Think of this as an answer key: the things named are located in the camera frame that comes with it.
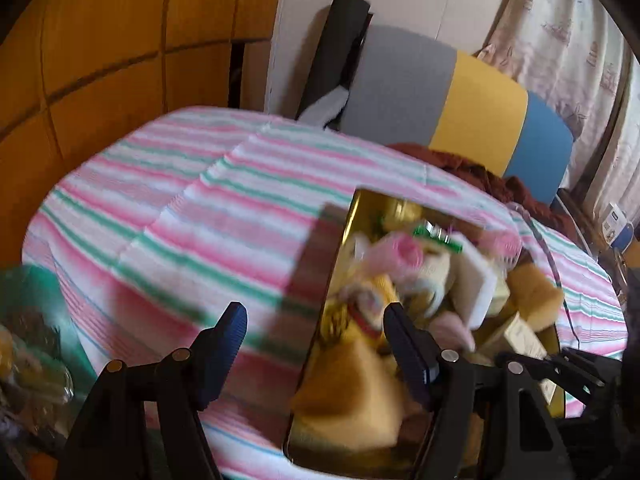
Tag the black rolled mat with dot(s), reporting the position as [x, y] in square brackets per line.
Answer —
[335, 45]

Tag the green plastic bag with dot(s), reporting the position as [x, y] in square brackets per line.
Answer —
[30, 280]

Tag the white pink hair roller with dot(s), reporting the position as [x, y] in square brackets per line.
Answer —
[505, 246]

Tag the pink sock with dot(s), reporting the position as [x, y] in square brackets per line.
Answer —
[455, 330]

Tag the pink green striped tablecloth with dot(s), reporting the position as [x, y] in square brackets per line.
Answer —
[175, 200]

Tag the beige cardboard box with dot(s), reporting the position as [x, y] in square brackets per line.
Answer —
[520, 335]

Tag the white rectangular box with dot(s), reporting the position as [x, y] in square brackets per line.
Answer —
[475, 275]

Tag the wooden wardrobe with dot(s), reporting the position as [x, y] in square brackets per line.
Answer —
[100, 35]

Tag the yellow sponge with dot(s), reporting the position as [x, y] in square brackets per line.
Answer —
[350, 400]
[540, 295]

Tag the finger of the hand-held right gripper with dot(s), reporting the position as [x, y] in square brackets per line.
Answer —
[585, 367]
[562, 379]

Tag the white box with blue label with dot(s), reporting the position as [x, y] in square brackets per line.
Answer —
[611, 220]

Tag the brown jacket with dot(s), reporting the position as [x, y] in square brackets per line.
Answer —
[475, 170]

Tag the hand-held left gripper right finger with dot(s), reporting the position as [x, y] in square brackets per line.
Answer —
[410, 355]

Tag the yellow patterned sock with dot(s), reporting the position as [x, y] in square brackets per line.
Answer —
[355, 305]

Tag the blue round item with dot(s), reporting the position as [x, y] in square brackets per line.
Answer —
[625, 237]

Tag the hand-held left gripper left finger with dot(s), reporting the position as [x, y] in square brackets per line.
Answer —
[225, 355]

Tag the gold metal tin tray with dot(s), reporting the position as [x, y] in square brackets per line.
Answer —
[370, 205]

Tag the grey yellow blue chair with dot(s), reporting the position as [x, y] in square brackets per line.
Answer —
[475, 105]

